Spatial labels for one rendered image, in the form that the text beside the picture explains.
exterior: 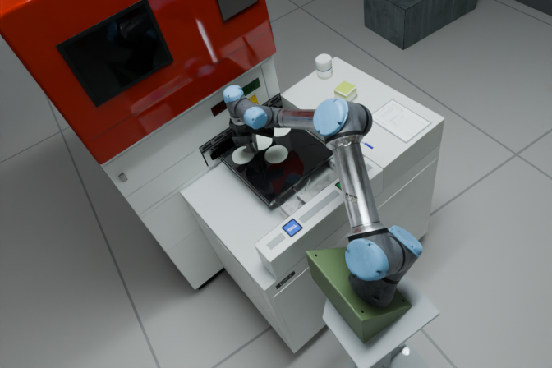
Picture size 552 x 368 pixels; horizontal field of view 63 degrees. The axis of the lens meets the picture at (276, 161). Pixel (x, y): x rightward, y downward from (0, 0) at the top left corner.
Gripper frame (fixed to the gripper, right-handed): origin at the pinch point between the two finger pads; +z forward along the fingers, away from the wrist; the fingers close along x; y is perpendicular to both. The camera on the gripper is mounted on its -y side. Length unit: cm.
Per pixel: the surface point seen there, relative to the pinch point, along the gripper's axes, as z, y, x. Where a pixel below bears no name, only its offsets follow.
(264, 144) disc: 1.3, -2.4, -5.3
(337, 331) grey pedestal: 9, -30, 73
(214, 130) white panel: -9.6, 16.9, -5.7
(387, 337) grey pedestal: 9, -46, 75
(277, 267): 2, -11, 53
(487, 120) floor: 91, -130, -92
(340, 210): -1.0, -34.0, 32.8
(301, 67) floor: 91, -5, -168
